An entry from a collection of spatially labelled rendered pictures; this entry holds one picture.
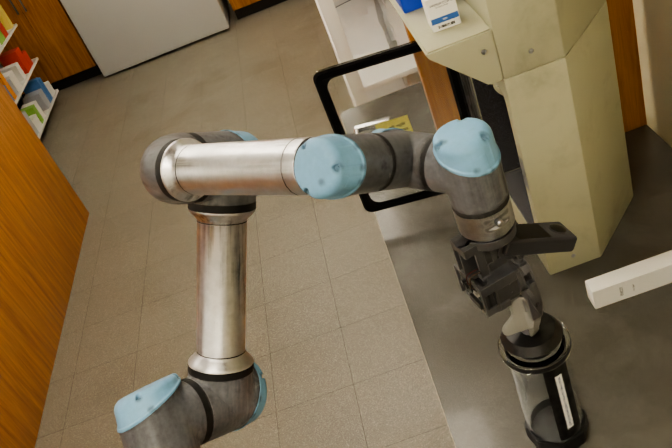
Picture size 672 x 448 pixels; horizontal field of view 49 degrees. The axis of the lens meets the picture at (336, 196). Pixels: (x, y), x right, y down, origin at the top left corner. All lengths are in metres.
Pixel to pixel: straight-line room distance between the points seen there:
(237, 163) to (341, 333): 2.06
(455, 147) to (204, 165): 0.36
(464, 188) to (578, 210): 0.63
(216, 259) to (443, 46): 0.52
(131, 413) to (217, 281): 0.25
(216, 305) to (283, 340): 1.82
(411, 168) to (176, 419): 0.59
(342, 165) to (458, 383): 0.70
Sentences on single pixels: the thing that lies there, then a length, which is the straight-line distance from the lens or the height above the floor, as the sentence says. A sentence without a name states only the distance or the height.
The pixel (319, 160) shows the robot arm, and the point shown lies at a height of 1.62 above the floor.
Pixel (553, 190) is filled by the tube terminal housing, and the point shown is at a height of 1.15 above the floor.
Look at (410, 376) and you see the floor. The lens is 2.76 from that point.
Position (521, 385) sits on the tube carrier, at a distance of 1.21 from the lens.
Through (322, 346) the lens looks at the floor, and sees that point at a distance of 2.99.
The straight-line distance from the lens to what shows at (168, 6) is 6.33.
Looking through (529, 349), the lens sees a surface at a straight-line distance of 1.14.
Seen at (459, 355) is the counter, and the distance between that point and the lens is 1.50.
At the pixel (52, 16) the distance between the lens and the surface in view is 6.61.
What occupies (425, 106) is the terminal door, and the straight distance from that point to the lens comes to 1.67.
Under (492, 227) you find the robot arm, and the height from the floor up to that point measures 1.44.
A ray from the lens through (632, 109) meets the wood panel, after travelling 1.93.
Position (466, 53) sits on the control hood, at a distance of 1.27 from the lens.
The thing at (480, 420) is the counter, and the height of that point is 0.94.
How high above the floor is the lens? 2.05
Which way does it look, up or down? 33 degrees down
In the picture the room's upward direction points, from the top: 23 degrees counter-clockwise
